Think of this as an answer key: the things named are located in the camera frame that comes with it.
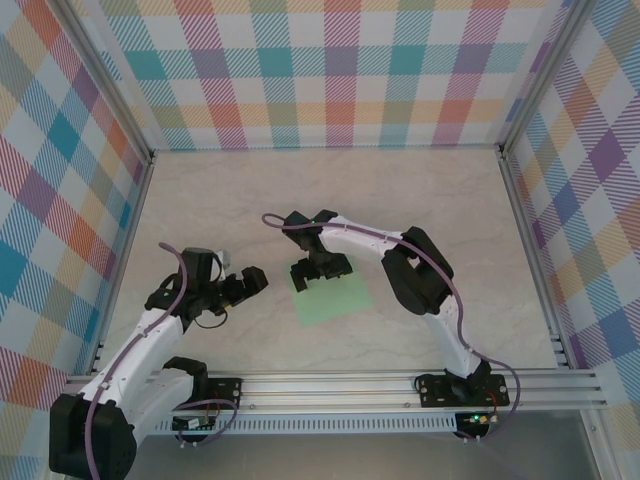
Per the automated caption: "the grey metal panel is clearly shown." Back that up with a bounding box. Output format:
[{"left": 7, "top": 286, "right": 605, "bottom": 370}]
[{"left": 64, "top": 433, "right": 599, "bottom": 480}]

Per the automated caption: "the thin black left gripper cable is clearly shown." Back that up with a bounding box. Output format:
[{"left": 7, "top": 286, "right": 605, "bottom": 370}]
[{"left": 193, "top": 309, "right": 227, "bottom": 330}]

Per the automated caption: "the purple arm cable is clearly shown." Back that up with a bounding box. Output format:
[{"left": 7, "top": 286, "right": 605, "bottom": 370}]
[
  {"left": 262, "top": 213, "right": 524, "bottom": 444},
  {"left": 82, "top": 242, "right": 241, "bottom": 480}
]

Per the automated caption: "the aluminium side rail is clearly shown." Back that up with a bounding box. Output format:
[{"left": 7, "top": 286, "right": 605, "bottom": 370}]
[
  {"left": 499, "top": 149, "right": 571, "bottom": 370},
  {"left": 87, "top": 152, "right": 157, "bottom": 375}
]

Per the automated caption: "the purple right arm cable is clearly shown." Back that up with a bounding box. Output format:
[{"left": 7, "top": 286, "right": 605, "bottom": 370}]
[{"left": 262, "top": 213, "right": 524, "bottom": 444}]

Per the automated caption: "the aluminium frame post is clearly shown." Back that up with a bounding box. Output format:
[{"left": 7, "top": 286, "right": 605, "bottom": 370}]
[
  {"left": 54, "top": 0, "right": 155, "bottom": 164},
  {"left": 582, "top": 409, "right": 614, "bottom": 480},
  {"left": 499, "top": 0, "right": 589, "bottom": 154}
]

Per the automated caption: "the aluminium mounting rail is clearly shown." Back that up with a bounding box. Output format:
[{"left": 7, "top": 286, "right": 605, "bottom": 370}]
[{"left": 54, "top": 372, "right": 609, "bottom": 415}]

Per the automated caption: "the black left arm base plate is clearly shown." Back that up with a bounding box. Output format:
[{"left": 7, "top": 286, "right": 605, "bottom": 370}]
[{"left": 192, "top": 377, "right": 245, "bottom": 411}]

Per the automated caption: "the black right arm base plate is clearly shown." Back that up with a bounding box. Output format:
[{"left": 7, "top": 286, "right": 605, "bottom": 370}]
[{"left": 417, "top": 372, "right": 510, "bottom": 409}]

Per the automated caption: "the light green paper sheet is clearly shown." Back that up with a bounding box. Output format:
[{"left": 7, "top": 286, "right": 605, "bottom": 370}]
[{"left": 284, "top": 257, "right": 374, "bottom": 329}]

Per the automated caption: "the perforated metal cable duct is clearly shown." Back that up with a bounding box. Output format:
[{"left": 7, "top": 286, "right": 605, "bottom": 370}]
[{"left": 77, "top": 418, "right": 459, "bottom": 435}]

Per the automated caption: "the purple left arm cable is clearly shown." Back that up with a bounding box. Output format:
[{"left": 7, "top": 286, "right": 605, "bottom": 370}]
[{"left": 82, "top": 242, "right": 241, "bottom": 480}]

